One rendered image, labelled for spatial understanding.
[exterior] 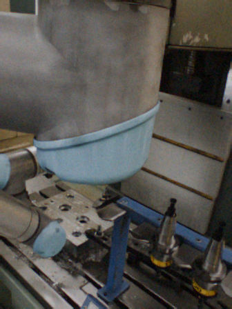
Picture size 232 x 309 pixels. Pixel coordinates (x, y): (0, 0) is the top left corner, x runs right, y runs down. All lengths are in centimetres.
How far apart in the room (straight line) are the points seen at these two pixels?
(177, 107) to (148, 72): 105
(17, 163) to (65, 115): 56
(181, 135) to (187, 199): 27
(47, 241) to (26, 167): 18
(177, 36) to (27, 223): 43
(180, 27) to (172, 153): 82
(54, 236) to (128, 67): 53
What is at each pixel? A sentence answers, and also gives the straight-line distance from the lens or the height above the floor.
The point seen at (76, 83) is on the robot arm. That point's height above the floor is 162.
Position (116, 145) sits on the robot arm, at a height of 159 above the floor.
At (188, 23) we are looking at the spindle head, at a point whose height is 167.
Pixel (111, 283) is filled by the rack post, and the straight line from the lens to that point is 99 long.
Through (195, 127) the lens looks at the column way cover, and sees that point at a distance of 119.
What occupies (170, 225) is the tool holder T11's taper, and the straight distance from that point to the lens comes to 68.
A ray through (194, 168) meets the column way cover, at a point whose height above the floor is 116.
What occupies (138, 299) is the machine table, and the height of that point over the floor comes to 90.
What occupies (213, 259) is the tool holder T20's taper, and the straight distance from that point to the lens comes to 65.
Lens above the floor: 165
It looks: 22 degrees down
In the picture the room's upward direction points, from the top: 6 degrees clockwise
